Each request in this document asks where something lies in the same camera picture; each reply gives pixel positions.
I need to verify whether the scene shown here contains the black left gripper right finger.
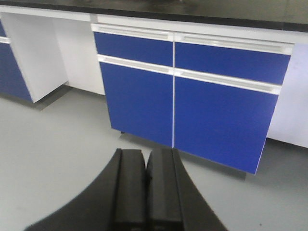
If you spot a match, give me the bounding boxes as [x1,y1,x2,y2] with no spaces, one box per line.
[146,148,227,231]

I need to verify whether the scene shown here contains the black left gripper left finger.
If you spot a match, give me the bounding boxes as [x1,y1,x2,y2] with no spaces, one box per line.
[27,149,146,231]

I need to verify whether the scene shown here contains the black lab bench countertop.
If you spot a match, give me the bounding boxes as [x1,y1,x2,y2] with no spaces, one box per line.
[0,0,308,32]

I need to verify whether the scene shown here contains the blue right cabinet door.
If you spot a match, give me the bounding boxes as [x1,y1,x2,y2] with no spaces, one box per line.
[173,68,282,174]

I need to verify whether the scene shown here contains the blue cabinet door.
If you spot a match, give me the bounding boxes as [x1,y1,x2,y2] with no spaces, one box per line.
[98,54,173,146]
[173,68,282,174]

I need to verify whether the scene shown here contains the blue left cabinet door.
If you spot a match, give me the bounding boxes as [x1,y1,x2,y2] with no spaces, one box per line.
[98,54,173,146]

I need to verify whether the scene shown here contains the blue left drawer front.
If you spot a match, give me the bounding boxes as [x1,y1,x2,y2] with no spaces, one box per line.
[91,24,173,66]

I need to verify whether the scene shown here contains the blue drawer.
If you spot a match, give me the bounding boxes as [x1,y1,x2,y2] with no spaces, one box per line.
[175,34,294,85]
[91,24,173,66]

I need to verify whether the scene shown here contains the blue far-left cabinet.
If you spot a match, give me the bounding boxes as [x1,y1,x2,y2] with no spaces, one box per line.
[0,19,33,102]

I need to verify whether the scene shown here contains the blue right drawer front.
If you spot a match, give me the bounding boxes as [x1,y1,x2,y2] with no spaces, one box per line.
[175,34,294,85]

